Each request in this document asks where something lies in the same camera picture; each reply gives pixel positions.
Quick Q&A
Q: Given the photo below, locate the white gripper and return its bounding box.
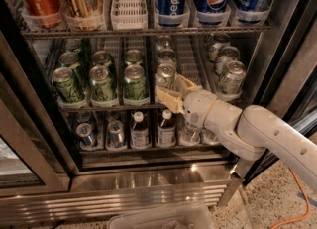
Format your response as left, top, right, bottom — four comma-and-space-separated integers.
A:
156, 74, 217, 129

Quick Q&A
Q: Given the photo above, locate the white 7up can front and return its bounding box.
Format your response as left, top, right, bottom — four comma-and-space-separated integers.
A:
155, 63, 176, 90

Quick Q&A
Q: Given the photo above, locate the white 7up can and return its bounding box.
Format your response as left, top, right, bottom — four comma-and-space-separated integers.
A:
155, 63, 176, 90
158, 49, 176, 64
156, 36, 173, 51

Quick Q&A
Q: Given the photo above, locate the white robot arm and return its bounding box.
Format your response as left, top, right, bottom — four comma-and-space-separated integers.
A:
155, 75, 317, 191

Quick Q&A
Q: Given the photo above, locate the white 7up can middle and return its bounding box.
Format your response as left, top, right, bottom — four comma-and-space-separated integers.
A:
158, 49, 176, 64

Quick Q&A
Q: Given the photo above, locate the green can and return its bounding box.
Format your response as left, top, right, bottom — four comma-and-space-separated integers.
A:
52, 67, 85, 103
89, 65, 117, 102
124, 49, 144, 66
124, 64, 148, 100
92, 51, 115, 71
63, 39, 84, 55
58, 52, 87, 89

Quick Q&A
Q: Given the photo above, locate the white 7up can back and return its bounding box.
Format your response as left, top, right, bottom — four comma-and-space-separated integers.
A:
156, 36, 173, 51

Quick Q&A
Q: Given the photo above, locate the white diet can front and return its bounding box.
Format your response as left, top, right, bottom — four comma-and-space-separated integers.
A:
217, 60, 246, 95

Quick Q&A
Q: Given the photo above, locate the white diet can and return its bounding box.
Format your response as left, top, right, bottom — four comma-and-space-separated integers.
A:
203, 33, 230, 62
214, 46, 240, 77
217, 60, 246, 95

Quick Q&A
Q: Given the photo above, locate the white diet can back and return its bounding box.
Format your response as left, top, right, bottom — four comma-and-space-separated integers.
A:
203, 33, 230, 62

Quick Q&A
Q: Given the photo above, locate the white diet can middle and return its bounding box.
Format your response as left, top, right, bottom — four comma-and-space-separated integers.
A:
214, 46, 240, 77

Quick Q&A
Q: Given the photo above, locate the silver blue can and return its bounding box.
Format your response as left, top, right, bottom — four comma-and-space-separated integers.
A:
76, 123, 96, 147
108, 120, 126, 150
76, 111, 92, 124

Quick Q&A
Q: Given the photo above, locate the silver blue can back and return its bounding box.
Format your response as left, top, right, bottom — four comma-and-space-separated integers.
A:
76, 111, 92, 124

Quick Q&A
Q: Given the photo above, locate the silver blue can front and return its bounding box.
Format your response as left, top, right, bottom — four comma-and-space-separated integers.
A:
76, 123, 96, 147

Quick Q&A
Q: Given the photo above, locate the stainless steel fridge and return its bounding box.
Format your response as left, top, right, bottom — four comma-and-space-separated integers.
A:
0, 0, 316, 225

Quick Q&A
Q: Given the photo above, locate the green can left middle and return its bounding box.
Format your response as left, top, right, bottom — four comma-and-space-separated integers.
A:
58, 52, 87, 89

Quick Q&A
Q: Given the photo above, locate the green can left back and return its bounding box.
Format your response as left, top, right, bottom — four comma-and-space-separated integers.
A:
63, 39, 84, 55

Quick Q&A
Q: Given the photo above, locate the green can front left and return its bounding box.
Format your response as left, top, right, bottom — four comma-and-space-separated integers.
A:
52, 67, 85, 103

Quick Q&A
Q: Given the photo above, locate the empty white middle tray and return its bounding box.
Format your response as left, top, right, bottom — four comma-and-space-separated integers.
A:
173, 35, 210, 90

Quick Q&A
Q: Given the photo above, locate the brown tea bottle right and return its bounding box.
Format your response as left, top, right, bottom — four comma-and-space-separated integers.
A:
157, 109, 176, 148

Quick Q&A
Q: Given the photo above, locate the brown tea bottle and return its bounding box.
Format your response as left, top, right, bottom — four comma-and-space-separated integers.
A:
157, 109, 176, 148
130, 111, 150, 149

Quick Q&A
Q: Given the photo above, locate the clear water bottle left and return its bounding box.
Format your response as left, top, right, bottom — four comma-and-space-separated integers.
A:
179, 122, 201, 147

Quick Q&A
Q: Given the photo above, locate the clear water bottle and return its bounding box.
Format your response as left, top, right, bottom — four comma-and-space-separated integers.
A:
201, 128, 220, 145
179, 122, 201, 147

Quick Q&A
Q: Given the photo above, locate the clear water bottle right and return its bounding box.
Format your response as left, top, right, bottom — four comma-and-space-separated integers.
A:
201, 128, 220, 145

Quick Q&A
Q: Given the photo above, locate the brown tea bottle left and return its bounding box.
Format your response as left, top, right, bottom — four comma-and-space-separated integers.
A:
130, 111, 150, 149

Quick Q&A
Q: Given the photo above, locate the clear plastic bin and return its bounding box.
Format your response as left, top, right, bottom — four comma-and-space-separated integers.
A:
107, 202, 215, 229

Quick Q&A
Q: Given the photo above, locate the orange power cable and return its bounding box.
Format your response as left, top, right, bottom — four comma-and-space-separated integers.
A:
270, 168, 312, 229

